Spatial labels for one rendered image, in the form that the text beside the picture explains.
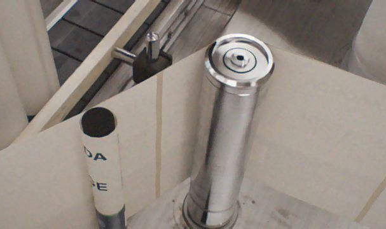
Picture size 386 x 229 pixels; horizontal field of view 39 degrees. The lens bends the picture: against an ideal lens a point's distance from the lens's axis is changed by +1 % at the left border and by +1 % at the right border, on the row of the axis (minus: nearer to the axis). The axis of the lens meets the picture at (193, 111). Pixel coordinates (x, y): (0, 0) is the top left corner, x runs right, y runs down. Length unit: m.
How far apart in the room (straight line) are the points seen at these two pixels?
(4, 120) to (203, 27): 0.29
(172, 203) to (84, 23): 0.22
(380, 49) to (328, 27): 0.11
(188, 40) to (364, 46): 0.21
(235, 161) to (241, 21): 0.26
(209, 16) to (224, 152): 0.34
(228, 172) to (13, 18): 0.19
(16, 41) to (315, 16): 0.32
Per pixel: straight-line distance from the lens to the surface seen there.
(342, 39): 0.59
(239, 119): 0.30
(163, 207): 0.44
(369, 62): 0.51
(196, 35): 0.63
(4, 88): 0.41
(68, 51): 0.54
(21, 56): 0.44
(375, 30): 0.49
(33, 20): 0.42
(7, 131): 0.44
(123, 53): 0.50
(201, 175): 0.36
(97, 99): 0.50
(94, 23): 0.57
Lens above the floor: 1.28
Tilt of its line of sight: 54 degrees down
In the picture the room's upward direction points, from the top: 6 degrees clockwise
